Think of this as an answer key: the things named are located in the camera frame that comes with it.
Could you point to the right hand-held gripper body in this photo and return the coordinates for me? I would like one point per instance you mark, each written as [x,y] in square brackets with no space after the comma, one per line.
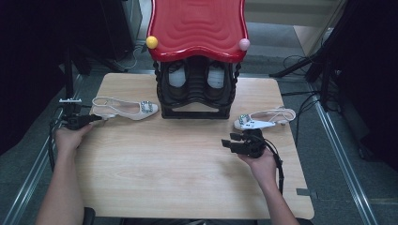
[252,145]

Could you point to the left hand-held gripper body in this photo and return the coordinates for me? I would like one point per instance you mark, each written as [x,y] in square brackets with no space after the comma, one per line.
[73,120]

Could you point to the white slingback shoe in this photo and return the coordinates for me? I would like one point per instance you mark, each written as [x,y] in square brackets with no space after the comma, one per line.
[242,125]
[131,109]

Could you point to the black leather shoe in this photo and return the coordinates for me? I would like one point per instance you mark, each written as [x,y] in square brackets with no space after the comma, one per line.
[176,78]
[216,78]

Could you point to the red and black shoe rack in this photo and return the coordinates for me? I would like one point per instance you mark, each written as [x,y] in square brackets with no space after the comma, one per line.
[197,28]

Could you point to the person's left hand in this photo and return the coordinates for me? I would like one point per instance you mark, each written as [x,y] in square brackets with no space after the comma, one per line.
[67,140]

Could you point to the person's right hand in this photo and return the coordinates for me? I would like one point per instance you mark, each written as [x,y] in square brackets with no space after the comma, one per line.
[266,170]

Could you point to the dark curtain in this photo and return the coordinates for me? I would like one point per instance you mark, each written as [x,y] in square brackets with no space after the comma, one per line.
[375,78]
[31,62]

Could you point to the grey tape patch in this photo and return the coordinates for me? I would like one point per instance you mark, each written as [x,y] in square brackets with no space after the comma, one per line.
[306,192]

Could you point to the dark grey cabinet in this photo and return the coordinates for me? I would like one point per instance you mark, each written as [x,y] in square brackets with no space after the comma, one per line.
[125,25]

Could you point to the black tripod stand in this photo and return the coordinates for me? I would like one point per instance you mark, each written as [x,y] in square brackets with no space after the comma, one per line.
[325,81]

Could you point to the light wooden board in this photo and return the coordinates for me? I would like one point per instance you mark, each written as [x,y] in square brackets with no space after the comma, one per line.
[309,37]

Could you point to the metal floor rail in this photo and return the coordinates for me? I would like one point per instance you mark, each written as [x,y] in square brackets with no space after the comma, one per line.
[349,175]
[30,187]

